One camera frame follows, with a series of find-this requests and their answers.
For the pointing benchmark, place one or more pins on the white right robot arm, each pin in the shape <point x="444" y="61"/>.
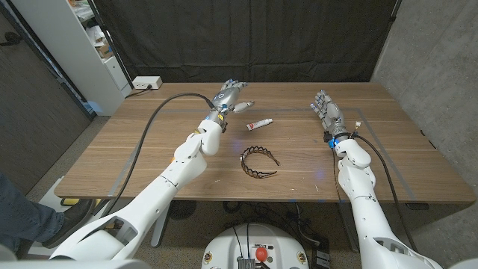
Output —
<point x="367" y="224"/>

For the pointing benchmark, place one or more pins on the brown scalloped headband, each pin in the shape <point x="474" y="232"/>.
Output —
<point x="257" y="149"/>

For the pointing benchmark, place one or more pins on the dark wooden door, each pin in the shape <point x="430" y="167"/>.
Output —
<point x="33" y="112"/>

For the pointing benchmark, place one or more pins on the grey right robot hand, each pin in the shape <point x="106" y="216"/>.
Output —
<point x="332" y="116"/>

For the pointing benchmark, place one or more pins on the white power outlet box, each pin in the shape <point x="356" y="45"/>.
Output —
<point x="147" y="82"/>

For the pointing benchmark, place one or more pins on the white robot torso base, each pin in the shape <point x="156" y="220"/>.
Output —
<point x="224" y="246"/>

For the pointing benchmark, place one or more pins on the black round floor stand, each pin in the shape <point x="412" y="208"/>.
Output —
<point x="182" y="209"/>

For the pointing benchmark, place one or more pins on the white shelf cabinet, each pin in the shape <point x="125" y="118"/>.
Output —
<point x="67" y="45"/>

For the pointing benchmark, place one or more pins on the dark leather shoe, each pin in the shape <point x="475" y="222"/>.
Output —
<point x="71" y="220"/>

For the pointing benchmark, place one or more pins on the white red toothpaste tube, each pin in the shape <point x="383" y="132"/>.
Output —
<point x="259" y="124"/>

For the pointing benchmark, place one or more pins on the red emergency stop button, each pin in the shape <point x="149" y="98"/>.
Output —
<point x="261" y="254"/>

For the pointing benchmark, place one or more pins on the small cardboard box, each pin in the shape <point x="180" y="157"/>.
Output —
<point x="104" y="50"/>

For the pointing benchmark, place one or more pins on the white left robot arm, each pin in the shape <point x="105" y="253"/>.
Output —
<point x="157" y="198"/>

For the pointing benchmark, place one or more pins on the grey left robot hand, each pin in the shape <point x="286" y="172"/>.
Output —
<point x="226" y="99"/>

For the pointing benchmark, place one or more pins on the black backdrop stand pole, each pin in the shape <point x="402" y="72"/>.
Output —
<point x="112" y="48"/>

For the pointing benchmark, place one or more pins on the person leg in jeans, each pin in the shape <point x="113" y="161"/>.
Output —
<point x="22" y="220"/>

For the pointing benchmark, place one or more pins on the grey metal table leg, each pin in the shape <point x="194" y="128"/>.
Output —
<point x="347" y="224"/>
<point x="160" y="228"/>

